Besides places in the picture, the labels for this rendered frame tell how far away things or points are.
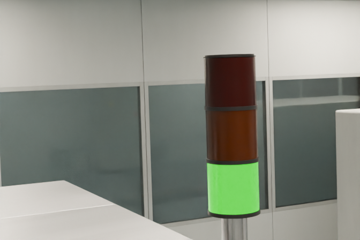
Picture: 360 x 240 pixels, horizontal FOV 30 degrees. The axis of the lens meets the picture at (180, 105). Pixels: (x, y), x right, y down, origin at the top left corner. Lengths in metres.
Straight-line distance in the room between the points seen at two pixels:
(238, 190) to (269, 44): 5.48
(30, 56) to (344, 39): 3.01
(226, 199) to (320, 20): 5.84
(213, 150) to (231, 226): 0.07
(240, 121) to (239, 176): 0.05
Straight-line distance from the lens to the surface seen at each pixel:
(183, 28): 5.67
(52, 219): 1.13
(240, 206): 0.63
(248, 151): 0.63
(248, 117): 0.63
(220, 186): 0.63
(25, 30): 5.21
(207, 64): 0.63
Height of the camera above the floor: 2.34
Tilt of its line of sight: 3 degrees down
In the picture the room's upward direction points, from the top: 2 degrees counter-clockwise
